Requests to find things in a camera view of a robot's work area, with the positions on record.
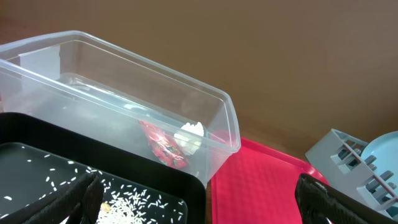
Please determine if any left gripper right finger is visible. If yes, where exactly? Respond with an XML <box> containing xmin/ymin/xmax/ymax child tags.
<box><xmin>295</xmin><ymin>174</ymin><xmax>397</xmax><ymax>224</ymax></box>

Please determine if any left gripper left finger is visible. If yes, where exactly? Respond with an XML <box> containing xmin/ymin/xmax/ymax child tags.
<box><xmin>1</xmin><ymin>174</ymin><xmax>104</xmax><ymax>224</ymax></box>

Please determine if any rice food waste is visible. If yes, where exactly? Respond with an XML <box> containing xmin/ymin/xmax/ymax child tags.
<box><xmin>1</xmin><ymin>154</ymin><xmax>188</xmax><ymax>223</ymax></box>

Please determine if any red snack wrapper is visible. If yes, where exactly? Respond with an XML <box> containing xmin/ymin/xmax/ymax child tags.
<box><xmin>139</xmin><ymin>121</ymin><xmax>189</xmax><ymax>169</ymax></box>

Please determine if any white tissue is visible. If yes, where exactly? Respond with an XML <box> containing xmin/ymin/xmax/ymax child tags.
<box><xmin>174</xmin><ymin>122</ymin><xmax>205</xmax><ymax>156</ymax></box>

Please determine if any grey dishwasher rack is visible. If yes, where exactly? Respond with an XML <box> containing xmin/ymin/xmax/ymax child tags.
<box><xmin>305</xmin><ymin>129</ymin><xmax>397</xmax><ymax>221</ymax></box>

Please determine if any black plastic tray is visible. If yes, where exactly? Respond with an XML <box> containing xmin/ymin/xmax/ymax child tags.
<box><xmin>1</xmin><ymin>113</ymin><xmax>206</xmax><ymax>224</ymax></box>

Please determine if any red serving tray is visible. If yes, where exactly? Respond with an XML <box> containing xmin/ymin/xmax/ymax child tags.
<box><xmin>211</xmin><ymin>138</ymin><xmax>326</xmax><ymax>224</ymax></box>

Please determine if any light blue plate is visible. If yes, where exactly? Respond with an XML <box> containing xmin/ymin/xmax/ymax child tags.
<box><xmin>361</xmin><ymin>131</ymin><xmax>398</xmax><ymax>175</ymax></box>

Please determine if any clear plastic bin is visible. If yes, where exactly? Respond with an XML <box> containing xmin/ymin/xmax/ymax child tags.
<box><xmin>1</xmin><ymin>30</ymin><xmax>241</xmax><ymax>184</ymax></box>

